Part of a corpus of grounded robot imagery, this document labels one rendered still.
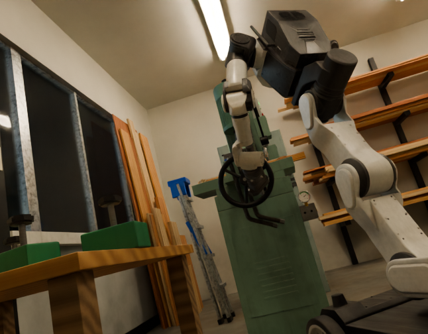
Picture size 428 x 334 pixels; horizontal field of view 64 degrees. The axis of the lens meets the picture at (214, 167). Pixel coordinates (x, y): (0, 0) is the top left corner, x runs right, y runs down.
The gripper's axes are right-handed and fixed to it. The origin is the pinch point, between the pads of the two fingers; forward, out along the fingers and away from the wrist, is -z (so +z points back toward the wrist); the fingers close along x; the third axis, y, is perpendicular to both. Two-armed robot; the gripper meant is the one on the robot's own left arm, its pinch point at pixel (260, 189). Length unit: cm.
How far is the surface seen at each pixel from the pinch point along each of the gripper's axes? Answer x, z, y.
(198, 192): -12.6, -15.6, 41.9
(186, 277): -56, 51, -34
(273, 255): -13.3, -37.6, -8.3
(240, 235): -16.1, -30.4, 10.6
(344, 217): 112, -209, 34
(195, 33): 136, -26, 204
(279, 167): 24.4, -15.2, 10.7
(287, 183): 20.1, -20.1, 3.3
